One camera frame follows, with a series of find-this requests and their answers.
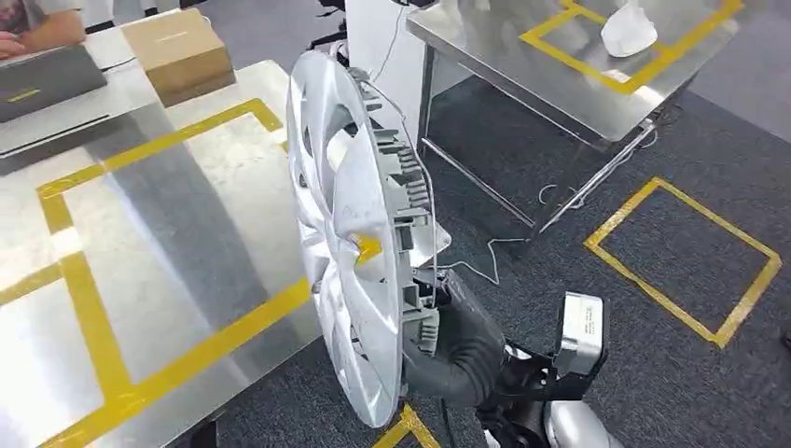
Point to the silver wheel hubcap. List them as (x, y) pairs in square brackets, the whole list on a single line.
[(358, 204)]

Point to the steel bench with yellow tape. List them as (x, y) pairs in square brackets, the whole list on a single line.
[(173, 247), (556, 80)]

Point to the brown cardboard box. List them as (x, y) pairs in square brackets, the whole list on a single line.
[(179, 56)]

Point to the white plastic cover part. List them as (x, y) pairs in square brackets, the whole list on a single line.
[(627, 31)]

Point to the grey laptop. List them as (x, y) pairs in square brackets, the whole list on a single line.
[(49, 80)]

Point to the person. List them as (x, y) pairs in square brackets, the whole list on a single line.
[(49, 28)]

